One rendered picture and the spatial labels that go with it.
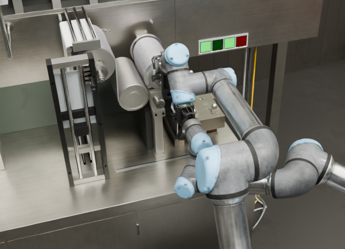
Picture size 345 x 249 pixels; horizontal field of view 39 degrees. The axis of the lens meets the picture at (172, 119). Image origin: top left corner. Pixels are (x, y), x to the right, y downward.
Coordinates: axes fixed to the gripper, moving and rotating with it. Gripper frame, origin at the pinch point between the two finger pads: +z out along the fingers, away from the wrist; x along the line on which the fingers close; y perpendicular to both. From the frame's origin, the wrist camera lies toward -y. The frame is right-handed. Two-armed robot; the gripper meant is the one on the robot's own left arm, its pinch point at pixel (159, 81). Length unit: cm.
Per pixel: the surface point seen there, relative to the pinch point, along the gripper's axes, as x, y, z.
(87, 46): 25.9, 15.0, -10.5
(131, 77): 9.3, 5.0, 9.2
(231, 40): -45, 19, 31
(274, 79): -80, 1, 68
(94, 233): 35, -53, 15
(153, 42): -3.5, 18.7, 13.8
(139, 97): 7.8, -3.9, 8.5
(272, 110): -80, -15, 81
